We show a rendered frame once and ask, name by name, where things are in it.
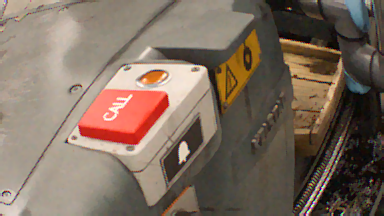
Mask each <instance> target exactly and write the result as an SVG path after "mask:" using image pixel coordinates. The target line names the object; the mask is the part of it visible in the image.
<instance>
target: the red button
mask: <svg viewBox="0 0 384 216"><path fill-rule="evenodd" d="M169 105H170V104H169V99H168V95H167V92H166V91H163V92H161V91H146V90H130V89H125V90H117V89H104V90H103V91H102V92H101V93H100V94H99V96H98V97H97V98H96V100H95V101H94V103H92V104H91V106H90V107H89V110H88V111H87V112H86V113H85V115H84V116H83V118H82V119H81V120H80V122H79V124H78V128H79V132H80V135H81V136H83V137H90V138H96V139H98V140H107V141H111V142H117V143H125V144H127V145H137V144H139V143H140V142H141V140H142V139H143V138H144V137H145V135H146V134H147V133H148V132H149V129H150V128H151V127H152V126H153V125H154V123H155V122H156V121H157V120H158V119H159V118H160V116H161V115H162V114H163V113H164V112H165V110H166V109H167V108H168V107H169Z"/></svg>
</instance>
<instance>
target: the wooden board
mask: <svg viewBox="0 0 384 216"><path fill-rule="evenodd" d="M279 40H280V45H281V47H282V52H283V58H284V61H285V64H288V65H289V68H290V73H291V78H292V83H293V89H294V96H296V99H297V101H295V97H294V99H293V102H292V109H293V115H292V116H293V119H294V118H296V120H294V121H293V123H294V127H296V129H295V128H293V129H294V141H295V144H294V148H295V151H294V154H295V156H297V157H299V156H304V157H305V156H312V155H313V156H314V155H316V154H317V152H318V150H319V147H320V146H321V143H322V141H323V139H324V137H325V134H326V133H327V129H328V128H329V125H330V122H331V121H332V119H333V117H334V113H335V111H336V108H337V106H338V103H339V100H340V97H341V94H342V91H343V88H344V86H345V83H346V81H345V76H344V70H343V67H342V60H341V59H342V58H341V52H340V51H336V50H332V49H329V48H323V47H317V46H316V45H310V44H305V43H299V42H296V41H292V40H285V39H279ZM303 56H304V57H307V59H305V58H303ZM309 57H310V58H316V59H314V60H313V59H310V58H309ZM340 58H341V59H340ZM324 59H325V60H326V62H325V60H324ZM322 60H323V61H322ZM320 61H321V62H320ZM327 61H328V62H330V63H329V64H328V62H327ZM323 62H324V64H323ZM331 62H332V63H333V64H332V65H333V66H332V65H331ZM338 62H339V63H338ZM320 63H322V64H321V65H319V64H320ZM337 64H338V66H337ZM314 65H315V66H314ZM324 65H325V66H324ZM329 66H330V67H333V68H330V67H329ZM336 66H337V67H338V69H337V67H336ZM319 67H320V68H319ZM324 67H325V68H324ZM334 67H335V68H336V70H337V71H336V70H335V68H334ZM328 68H329V69H328ZM327 70H328V71H327ZM332 70H333V71H332ZM310 71H312V72H310ZM318 71H319V72H318ZM322 72H323V73H322ZM329 72H331V73H330V74H329ZM335 72H336V73H335ZM334 73H335V75H334ZM296 74H297V76H296V77H295V75H296ZM330 75H331V76H330ZM298 76H299V77H298ZM300 77H301V78H302V77H305V78H302V80H301V78H300ZM306 77H307V78H306ZM303 79H304V80H303ZM325 80H326V81H325ZM330 82H332V83H334V82H335V85H334V84H332V86H331V85H330V86H329V83H330ZM328 87H329V88H328ZM324 90H326V91H324ZM314 95H315V96H314ZM325 95H326V97H325V98H324V96H325ZM311 96H314V97H311ZM309 97H311V98H310V99H309ZM299 99H300V100H299ZM301 100H302V101H301ZM315 101H316V102H315ZM329 101H330V102H329ZM293 103H295V104H293ZM316 103H317V105H316ZM297 104H298V106H300V107H299V108H298V106H297ZM304 104H305V105H304ZM296 106H297V107H296ZM306 106H307V107H306ZM321 106H323V107H324V110H323V109H322V108H321ZM295 107H296V108H298V109H295ZM311 107H313V108H311ZM318 107H319V108H321V110H320V109H319V108H318ZM299 110H300V111H301V112H300V111H299ZM316 111H317V113H316ZM294 112H295V115H294ZM296 112H297V113H296ZM308 112H309V113H308ZM301 113H302V114H303V115H302V117H301V118H299V116H301ZM306 113H307V114H306ZM309 114H310V116H309ZM314 115H316V118H317V117H319V118H318V119H317V120H315V121H316V122H315V121H314V122H313V124H312V126H311V127H313V128H311V127H309V126H308V125H309V124H310V123H309V122H312V116H314ZM317 115H320V116H317ZM307 116H308V118H306V120H304V121H305V123H304V121H303V120H302V119H304V118H305V117H307ZM310 117H311V118H310ZM314 117H315V116H314ZM316 118H315V119H316ZM319 119H320V120H319ZM300 120H302V121H303V122H302V121H300ZM307 120H308V122H306V121H307ZM299 121H300V122H299ZM317 124H320V126H319V127H317V126H318V125H317ZM300 125H301V127H300ZM303 125H305V126H308V127H309V128H310V129H309V128H307V129H306V128H305V127H303V128H302V126H303ZM313 125H314V126H313ZM297 127H298V128H297ZM301 128H302V129H301ZM308 129H309V130H308ZM312 129H313V130H312ZM302 131H303V132H302Z"/></svg>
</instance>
